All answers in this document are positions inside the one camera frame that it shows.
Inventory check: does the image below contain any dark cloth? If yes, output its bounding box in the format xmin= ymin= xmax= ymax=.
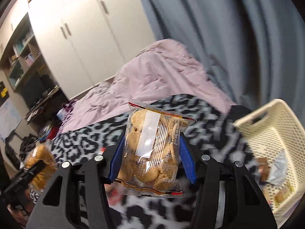
xmin=230 ymin=105 xmax=253 ymax=124

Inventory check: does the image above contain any black pegboard with yellow bins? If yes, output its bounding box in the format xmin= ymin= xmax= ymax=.
xmin=0 ymin=81 xmax=9 ymax=98

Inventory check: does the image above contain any black office chair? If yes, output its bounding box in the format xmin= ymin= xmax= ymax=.
xmin=5 ymin=129 xmax=23 ymax=170

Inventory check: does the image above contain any dark computer desk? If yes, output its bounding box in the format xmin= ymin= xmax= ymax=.
xmin=24 ymin=86 xmax=70 ymax=123

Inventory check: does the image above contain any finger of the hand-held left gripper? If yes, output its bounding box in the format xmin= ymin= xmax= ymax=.
xmin=22 ymin=160 xmax=46 ymax=185

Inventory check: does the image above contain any wooden wall bookshelf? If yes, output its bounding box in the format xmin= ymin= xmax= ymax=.
xmin=0 ymin=12 xmax=60 ymax=93

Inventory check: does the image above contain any purple patterned cloth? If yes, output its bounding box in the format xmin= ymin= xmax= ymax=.
xmin=57 ymin=100 xmax=79 ymax=122

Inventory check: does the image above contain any wall poster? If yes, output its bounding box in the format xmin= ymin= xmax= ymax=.
xmin=0 ymin=99 xmax=22 ymax=142

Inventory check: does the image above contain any clear packet of round biscuits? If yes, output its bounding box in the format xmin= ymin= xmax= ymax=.
xmin=112 ymin=99 xmax=196 ymax=197

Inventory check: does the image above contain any white wardrobe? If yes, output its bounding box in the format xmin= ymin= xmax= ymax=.
xmin=28 ymin=0 xmax=158 ymax=101

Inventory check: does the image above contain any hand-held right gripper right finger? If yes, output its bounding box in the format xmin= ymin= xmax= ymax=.
xmin=179 ymin=136 xmax=279 ymax=229

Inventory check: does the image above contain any leopard print blanket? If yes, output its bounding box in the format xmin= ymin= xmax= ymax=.
xmin=31 ymin=94 xmax=262 ymax=229

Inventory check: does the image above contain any pink duvet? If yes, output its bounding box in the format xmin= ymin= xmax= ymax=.
xmin=59 ymin=39 xmax=236 ymax=134

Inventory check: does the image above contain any large silver snack packet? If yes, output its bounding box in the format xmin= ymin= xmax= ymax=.
xmin=268 ymin=149 xmax=297 ymax=187

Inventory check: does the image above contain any grey-blue curtain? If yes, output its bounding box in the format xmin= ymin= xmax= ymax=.
xmin=135 ymin=0 xmax=305 ymax=134

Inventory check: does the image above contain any black computer monitor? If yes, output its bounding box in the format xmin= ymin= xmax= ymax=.
xmin=20 ymin=73 xmax=51 ymax=108

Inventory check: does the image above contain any dark clothes pile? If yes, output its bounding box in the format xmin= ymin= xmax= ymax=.
xmin=19 ymin=134 xmax=48 ymax=158

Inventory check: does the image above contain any cream plastic basket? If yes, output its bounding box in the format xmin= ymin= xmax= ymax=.
xmin=233 ymin=98 xmax=305 ymax=214

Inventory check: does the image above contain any brown round cookie packet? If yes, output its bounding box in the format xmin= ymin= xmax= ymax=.
xmin=24 ymin=143 xmax=58 ymax=191

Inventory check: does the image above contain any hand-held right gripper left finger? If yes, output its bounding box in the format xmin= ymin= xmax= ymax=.
xmin=25 ymin=135 xmax=127 ymax=229

